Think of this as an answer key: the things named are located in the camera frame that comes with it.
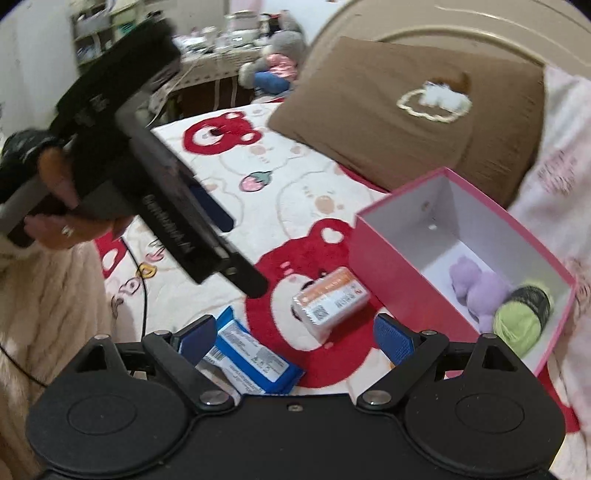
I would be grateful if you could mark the shelf unit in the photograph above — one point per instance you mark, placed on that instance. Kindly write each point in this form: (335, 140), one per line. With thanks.
(92, 37)

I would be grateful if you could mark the blue wet wipes pack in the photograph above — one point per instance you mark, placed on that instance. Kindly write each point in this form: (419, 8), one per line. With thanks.
(258, 364)

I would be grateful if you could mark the green yarn ball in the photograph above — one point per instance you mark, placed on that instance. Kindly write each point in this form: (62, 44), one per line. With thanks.
(512, 323)

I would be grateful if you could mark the grey plush toy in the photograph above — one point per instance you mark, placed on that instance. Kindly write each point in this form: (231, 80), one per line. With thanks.
(286, 46)

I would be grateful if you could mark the person's left hand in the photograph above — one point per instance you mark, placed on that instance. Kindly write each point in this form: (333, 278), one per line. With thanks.
(60, 230)

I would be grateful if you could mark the pink cardboard box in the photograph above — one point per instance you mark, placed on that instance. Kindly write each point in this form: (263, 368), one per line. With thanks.
(392, 272)

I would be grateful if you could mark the beige headboard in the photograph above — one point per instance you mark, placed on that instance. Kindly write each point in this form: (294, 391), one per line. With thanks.
(461, 23)

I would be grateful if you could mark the person's left forearm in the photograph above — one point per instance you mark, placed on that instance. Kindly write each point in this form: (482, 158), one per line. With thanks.
(46, 300)

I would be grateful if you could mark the purple plush toy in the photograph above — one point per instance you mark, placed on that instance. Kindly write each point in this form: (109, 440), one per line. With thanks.
(480, 290)

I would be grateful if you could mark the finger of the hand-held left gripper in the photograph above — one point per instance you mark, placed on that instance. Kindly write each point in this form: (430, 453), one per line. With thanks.
(217, 214)
(251, 281)

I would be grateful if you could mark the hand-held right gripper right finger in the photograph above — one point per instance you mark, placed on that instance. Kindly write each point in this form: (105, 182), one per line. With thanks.
(392, 339)

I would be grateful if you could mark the bear printed blanket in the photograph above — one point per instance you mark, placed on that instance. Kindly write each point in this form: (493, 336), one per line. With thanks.
(295, 184)

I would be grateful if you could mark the orange label plastic box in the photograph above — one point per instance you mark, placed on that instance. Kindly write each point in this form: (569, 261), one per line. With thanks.
(332, 300)

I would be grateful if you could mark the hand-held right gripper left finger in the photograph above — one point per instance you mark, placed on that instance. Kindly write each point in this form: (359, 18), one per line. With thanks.
(198, 339)

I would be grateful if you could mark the cloth covered side table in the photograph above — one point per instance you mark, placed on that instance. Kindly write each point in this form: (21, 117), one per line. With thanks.
(217, 78)

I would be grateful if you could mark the brown pillow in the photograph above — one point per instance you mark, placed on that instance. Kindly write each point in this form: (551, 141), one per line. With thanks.
(369, 115)

